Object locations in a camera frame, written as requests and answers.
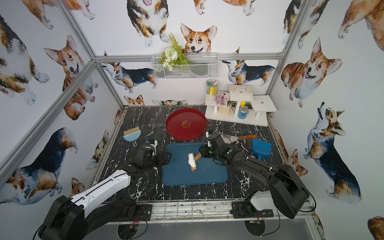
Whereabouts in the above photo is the white dough piece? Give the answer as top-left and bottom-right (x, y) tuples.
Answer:
(188, 153), (197, 169)

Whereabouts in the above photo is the wooden dough roller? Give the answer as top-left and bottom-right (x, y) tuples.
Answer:
(188, 153), (202, 172)

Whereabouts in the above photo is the blue rectangular tray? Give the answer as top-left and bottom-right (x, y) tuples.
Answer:
(162, 142), (229, 187)

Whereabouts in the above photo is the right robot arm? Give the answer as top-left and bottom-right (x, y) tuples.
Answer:
(199, 133), (310, 219)

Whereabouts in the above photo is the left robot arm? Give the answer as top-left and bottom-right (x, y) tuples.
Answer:
(34, 144), (172, 240)

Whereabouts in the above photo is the round red tray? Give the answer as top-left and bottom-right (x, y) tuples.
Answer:
(166, 108), (207, 141)

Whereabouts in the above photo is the blue bottle yellow cap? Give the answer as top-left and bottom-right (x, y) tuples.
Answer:
(238, 102), (249, 120)

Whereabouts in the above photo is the blue dustpan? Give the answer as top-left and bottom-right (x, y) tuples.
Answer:
(252, 139), (272, 161)

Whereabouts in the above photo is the purple flower pot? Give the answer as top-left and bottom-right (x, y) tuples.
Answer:
(215, 92), (232, 115)

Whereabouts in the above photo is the white tiered shelf stand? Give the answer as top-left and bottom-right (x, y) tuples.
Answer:
(205, 85), (277, 127)

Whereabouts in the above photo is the yellow green can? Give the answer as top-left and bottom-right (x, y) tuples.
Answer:
(207, 79), (219, 96)

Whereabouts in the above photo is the artificial green white plant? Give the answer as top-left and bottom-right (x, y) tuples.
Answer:
(158, 33), (190, 71)

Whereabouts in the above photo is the metal scraper wooden handle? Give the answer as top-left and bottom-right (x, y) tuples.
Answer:
(222, 134), (258, 144)

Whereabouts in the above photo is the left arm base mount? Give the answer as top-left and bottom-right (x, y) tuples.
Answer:
(111, 204), (153, 223)

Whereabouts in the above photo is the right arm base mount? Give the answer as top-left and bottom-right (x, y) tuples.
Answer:
(230, 201), (274, 219)

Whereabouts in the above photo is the white wire wall basket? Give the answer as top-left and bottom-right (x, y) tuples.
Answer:
(151, 53), (219, 80)

